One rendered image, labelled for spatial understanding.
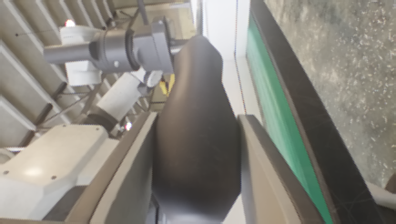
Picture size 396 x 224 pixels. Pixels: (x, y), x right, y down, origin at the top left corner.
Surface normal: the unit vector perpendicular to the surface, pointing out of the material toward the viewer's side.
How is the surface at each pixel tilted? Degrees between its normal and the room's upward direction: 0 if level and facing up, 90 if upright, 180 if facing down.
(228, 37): 90
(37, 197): 96
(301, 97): 90
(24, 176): 101
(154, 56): 90
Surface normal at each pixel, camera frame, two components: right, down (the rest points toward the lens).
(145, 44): -0.01, 0.75
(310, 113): -0.10, -0.66
